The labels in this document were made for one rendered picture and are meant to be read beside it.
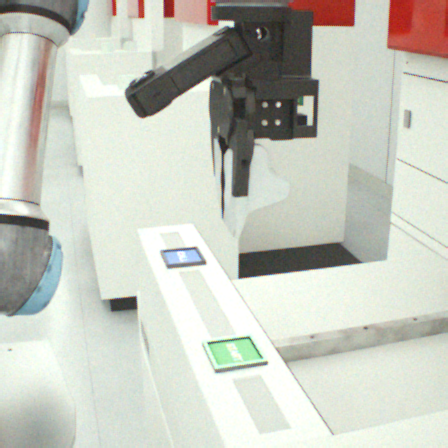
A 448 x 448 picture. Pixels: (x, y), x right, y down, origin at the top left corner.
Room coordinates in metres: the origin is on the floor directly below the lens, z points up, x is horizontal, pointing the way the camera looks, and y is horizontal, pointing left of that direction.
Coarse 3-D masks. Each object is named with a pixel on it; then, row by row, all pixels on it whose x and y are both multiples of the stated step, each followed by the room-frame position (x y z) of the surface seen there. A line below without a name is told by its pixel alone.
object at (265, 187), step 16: (256, 144) 0.53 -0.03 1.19; (224, 160) 0.53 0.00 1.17; (256, 160) 0.52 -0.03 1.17; (224, 176) 0.53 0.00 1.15; (256, 176) 0.53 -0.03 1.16; (272, 176) 0.53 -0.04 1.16; (224, 192) 0.53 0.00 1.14; (256, 192) 0.53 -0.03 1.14; (272, 192) 0.53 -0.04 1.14; (288, 192) 0.53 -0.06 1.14; (224, 208) 0.53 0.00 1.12; (240, 208) 0.52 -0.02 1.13; (256, 208) 0.53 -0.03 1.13; (240, 224) 0.53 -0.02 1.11
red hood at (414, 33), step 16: (400, 0) 1.26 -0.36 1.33; (416, 0) 1.21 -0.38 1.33; (432, 0) 1.15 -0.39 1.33; (400, 16) 1.26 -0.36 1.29; (416, 16) 1.20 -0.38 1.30; (432, 16) 1.15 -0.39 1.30; (400, 32) 1.26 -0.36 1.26; (416, 32) 1.20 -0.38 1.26; (432, 32) 1.15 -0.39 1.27; (400, 48) 1.26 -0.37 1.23; (416, 48) 1.19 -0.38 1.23; (432, 48) 1.14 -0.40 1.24
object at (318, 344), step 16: (400, 320) 0.80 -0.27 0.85; (416, 320) 0.80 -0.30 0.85; (432, 320) 0.80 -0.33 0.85; (304, 336) 0.76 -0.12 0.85; (320, 336) 0.76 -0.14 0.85; (336, 336) 0.76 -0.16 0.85; (352, 336) 0.77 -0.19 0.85; (368, 336) 0.77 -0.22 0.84; (384, 336) 0.78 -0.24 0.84; (400, 336) 0.79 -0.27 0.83; (416, 336) 0.80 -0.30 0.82; (288, 352) 0.74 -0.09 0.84; (304, 352) 0.75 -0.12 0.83; (320, 352) 0.75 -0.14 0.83; (336, 352) 0.76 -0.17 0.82
